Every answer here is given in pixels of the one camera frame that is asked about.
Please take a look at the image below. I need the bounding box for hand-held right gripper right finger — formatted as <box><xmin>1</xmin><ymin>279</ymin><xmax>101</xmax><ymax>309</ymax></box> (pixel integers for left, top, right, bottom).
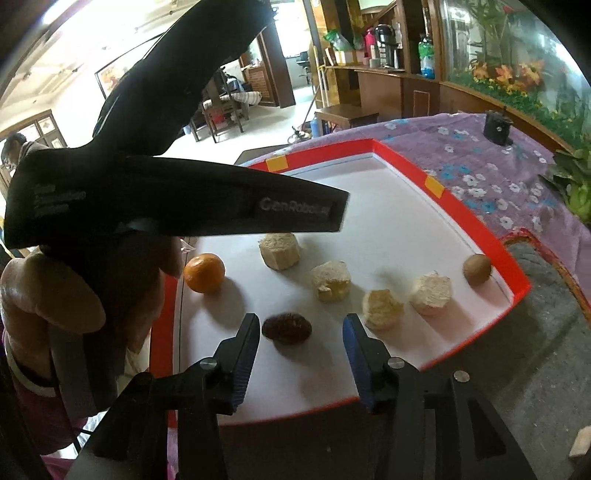
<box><xmin>342</xmin><ymin>313</ymin><xmax>536</xmax><ymax>480</ymax></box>

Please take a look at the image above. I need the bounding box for green bok choy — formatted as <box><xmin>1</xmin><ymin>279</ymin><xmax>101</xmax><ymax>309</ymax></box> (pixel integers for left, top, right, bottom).
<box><xmin>545</xmin><ymin>148</ymin><xmax>591</xmax><ymax>219</ymax></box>

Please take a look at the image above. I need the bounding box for person's pink clothing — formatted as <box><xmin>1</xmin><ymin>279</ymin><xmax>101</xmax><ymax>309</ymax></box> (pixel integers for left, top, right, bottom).
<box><xmin>0</xmin><ymin>323</ymin><xmax>178</xmax><ymax>480</ymax></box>

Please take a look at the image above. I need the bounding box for small wooden block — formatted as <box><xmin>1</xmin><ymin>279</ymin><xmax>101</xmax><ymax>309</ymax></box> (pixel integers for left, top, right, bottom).
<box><xmin>569</xmin><ymin>427</ymin><xmax>591</xmax><ymax>460</ymax></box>

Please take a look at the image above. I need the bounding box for wooden chair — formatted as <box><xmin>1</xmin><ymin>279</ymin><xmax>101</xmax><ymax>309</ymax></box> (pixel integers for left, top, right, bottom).
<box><xmin>189</xmin><ymin>69</ymin><xmax>264</xmax><ymax>144</ymax></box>

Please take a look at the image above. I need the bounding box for green plastic bag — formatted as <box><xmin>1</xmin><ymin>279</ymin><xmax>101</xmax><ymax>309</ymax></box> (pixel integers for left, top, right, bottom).
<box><xmin>323</xmin><ymin>30</ymin><xmax>365</xmax><ymax>52</ymax></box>

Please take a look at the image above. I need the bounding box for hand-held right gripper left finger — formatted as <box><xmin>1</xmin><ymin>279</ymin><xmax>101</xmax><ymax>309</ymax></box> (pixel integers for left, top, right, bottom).
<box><xmin>81</xmin><ymin>313</ymin><xmax>262</xmax><ymax>480</ymax></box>

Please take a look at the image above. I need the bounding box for wooden shelf unit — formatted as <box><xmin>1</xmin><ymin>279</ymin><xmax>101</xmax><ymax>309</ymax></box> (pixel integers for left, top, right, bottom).
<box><xmin>305</xmin><ymin>0</ymin><xmax>444</xmax><ymax>125</ymax></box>

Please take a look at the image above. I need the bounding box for red-edged woven mat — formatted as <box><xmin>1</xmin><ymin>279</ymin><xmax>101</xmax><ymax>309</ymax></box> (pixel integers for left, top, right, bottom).
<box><xmin>501</xmin><ymin>228</ymin><xmax>591</xmax><ymax>324</ymax></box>

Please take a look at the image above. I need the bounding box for grey felt mat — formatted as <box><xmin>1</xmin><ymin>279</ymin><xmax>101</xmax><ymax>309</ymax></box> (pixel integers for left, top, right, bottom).
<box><xmin>217</xmin><ymin>240</ymin><xmax>591</xmax><ymax>480</ymax></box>

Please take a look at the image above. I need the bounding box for person's left hand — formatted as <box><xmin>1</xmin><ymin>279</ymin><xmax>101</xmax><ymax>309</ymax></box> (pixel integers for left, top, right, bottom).
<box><xmin>0</xmin><ymin>233</ymin><xmax>185</xmax><ymax>455</ymax></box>

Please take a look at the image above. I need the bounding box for tan bread chunk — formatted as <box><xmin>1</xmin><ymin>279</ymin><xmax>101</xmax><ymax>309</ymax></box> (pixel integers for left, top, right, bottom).
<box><xmin>361</xmin><ymin>288</ymin><xmax>406</xmax><ymax>332</ymax></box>

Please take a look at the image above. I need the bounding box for purple floral tablecloth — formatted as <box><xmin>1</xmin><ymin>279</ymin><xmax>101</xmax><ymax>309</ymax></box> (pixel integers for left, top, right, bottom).
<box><xmin>286</xmin><ymin>112</ymin><xmax>591</xmax><ymax>241</ymax></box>

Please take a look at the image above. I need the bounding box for black metal mount block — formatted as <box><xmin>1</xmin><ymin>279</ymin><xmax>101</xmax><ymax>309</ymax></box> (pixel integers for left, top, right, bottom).
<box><xmin>483</xmin><ymin>107</ymin><xmax>514</xmax><ymax>147</ymax></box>

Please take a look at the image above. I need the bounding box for crumbly cake piece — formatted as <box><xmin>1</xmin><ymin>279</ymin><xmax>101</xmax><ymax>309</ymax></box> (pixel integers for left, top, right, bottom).
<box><xmin>410</xmin><ymin>272</ymin><xmax>453</xmax><ymax>316</ymax></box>

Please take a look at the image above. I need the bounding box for black thermos jug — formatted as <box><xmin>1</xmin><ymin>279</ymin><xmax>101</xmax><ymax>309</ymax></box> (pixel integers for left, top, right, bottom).
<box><xmin>374</xmin><ymin>24</ymin><xmax>402</xmax><ymax>69</ymax></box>

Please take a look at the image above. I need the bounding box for beige cake piece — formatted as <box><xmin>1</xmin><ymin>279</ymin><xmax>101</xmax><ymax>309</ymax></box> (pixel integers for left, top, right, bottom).
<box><xmin>257</xmin><ymin>232</ymin><xmax>302</xmax><ymax>271</ymax></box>

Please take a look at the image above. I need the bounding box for green plastic bottle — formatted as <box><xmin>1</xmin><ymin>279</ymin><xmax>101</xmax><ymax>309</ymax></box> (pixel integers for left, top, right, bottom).
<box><xmin>418</xmin><ymin>33</ymin><xmax>437</xmax><ymax>80</ymax></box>

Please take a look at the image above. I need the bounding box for glass cabinet with artificial flowers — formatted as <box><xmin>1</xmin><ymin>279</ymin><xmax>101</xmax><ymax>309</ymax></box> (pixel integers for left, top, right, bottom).
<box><xmin>438</xmin><ymin>0</ymin><xmax>591</xmax><ymax>148</ymax></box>

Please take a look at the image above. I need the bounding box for framed wall painting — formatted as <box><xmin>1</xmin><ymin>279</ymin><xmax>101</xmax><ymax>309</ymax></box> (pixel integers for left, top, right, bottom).
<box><xmin>95</xmin><ymin>37</ymin><xmax>162</xmax><ymax>100</ymax></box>

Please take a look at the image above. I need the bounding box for brown kiwi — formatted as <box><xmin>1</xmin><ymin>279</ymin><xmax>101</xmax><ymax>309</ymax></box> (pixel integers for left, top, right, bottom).
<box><xmin>463</xmin><ymin>253</ymin><xmax>492</xmax><ymax>285</ymax></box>

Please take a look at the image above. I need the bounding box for orange mandarin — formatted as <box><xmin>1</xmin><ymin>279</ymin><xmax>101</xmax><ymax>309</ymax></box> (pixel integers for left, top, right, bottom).
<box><xmin>184</xmin><ymin>253</ymin><xmax>227</xmax><ymax>295</ymax></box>

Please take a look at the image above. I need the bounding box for red cardboard tray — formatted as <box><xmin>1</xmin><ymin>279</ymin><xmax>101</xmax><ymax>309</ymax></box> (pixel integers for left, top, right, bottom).
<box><xmin>148</xmin><ymin>137</ymin><xmax>531</xmax><ymax>428</ymax></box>

